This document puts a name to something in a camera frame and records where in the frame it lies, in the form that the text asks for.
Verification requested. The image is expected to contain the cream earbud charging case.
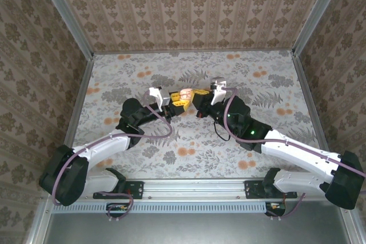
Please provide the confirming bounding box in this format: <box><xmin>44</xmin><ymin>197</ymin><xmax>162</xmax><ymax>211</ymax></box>
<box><xmin>179</xmin><ymin>86</ymin><xmax>195</xmax><ymax>101</ymax></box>

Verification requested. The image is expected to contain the floral printed tablecloth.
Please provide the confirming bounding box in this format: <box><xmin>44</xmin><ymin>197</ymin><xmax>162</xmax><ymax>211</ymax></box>
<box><xmin>73</xmin><ymin>50</ymin><xmax>327</xmax><ymax>181</ymax></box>

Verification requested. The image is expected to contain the black connector box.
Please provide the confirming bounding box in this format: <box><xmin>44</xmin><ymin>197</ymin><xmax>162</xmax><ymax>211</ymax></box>
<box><xmin>264</xmin><ymin>201</ymin><xmax>287</xmax><ymax>217</ymax></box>
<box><xmin>106</xmin><ymin>202</ymin><xmax>134</xmax><ymax>218</ymax></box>

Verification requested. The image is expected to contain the grey metal sheet panel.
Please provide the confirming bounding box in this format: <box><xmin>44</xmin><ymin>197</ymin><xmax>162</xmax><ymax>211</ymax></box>
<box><xmin>42</xmin><ymin>212</ymin><xmax>351</xmax><ymax>244</ymax></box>

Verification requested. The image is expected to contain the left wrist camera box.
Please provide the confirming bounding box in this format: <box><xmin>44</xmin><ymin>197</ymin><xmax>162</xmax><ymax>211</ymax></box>
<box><xmin>148</xmin><ymin>86</ymin><xmax>174</xmax><ymax>109</ymax></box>

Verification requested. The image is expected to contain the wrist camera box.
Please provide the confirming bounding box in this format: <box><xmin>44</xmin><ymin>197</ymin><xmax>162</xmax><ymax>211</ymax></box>
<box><xmin>148</xmin><ymin>86</ymin><xmax>174</xmax><ymax>109</ymax></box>
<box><xmin>209</xmin><ymin>76</ymin><xmax>230</xmax><ymax>105</ymax></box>

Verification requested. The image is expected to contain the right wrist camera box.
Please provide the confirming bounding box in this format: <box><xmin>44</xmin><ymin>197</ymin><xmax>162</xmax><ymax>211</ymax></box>
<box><xmin>209</xmin><ymin>76</ymin><xmax>230</xmax><ymax>105</ymax></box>

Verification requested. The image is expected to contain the thin black cable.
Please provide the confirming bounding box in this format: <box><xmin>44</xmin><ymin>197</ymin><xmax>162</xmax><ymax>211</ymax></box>
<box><xmin>213</xmin><ymin>122</ymin><xmax>232</xmax><ymax>142</ymax></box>

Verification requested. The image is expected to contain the aluminium table edge rail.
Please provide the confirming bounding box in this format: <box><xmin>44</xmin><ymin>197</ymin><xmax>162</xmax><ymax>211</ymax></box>
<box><xmin>291</xmin><ymin>51</ymin><xmax>332</xmax><ymax>153</ymax></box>
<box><xmin>62</xmin><ymin>54</ymin><xmax>95</xmax><ymax>153</ymax></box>

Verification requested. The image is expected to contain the short purple base cable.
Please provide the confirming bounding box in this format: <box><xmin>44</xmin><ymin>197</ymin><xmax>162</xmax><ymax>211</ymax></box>
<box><xmin>268</xmin><ymin>193</ymin><xmax>306</xmax><ymax>219</ymax></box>
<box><xmin>98</xmin><ymin>191</ymin><xmax>135</xmax><ymax>223</ymax></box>

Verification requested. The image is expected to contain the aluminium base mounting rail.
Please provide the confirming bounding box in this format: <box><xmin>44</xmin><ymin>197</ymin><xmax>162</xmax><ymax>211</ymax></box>
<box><xmin>141</xmin><ymin>179</ymin><xmax>246</xmax><ymax>201</ymax></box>

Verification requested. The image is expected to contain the grey slotted cable duct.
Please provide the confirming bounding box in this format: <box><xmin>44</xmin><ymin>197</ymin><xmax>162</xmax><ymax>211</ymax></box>
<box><xmin>53</xmin><ymin>201</ymin><xmax>287</xmax><ymax>214</ymax></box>

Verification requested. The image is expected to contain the aluminium frame post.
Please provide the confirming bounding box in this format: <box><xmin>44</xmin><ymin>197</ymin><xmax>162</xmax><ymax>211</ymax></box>
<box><xmin>292</xmin><ymin>0</ymin><xmax>349</xmax><ymax>56</ymax></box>
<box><xmin>33</xmin><ymin>0</ymin><xmax>95</xmax><ymax>58</ymax></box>

